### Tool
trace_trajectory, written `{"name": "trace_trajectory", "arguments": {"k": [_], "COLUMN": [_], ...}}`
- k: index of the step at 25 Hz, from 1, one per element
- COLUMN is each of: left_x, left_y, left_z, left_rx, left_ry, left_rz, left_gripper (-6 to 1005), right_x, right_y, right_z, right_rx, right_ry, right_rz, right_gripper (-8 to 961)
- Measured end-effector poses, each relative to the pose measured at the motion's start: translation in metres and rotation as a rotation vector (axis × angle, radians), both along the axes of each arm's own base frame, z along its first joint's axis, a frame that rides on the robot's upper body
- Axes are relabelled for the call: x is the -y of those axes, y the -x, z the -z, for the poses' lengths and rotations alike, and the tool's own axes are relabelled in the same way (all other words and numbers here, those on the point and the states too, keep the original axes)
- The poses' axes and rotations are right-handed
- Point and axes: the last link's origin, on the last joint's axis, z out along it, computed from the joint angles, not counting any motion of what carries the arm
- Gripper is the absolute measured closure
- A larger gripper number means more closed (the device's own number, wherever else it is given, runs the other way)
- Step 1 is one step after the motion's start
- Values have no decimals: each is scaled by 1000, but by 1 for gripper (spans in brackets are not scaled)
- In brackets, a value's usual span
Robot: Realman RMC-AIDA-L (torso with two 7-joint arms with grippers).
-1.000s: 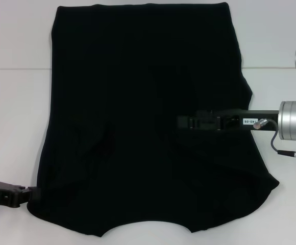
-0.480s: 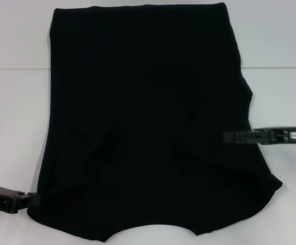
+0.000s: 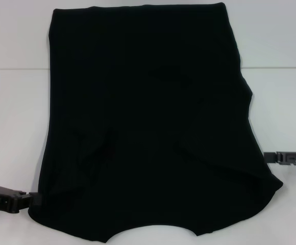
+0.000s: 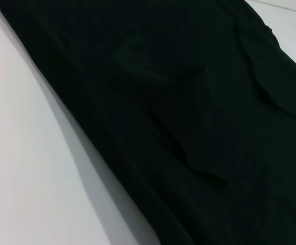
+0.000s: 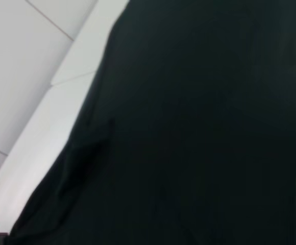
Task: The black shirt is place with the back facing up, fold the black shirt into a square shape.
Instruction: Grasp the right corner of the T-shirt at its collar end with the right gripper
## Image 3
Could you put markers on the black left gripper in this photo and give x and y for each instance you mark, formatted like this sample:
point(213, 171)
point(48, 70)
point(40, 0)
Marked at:
point(0, 199)

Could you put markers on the black T-shirt with white print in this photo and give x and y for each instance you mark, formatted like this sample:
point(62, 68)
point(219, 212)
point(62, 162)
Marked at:
point(148, 102)

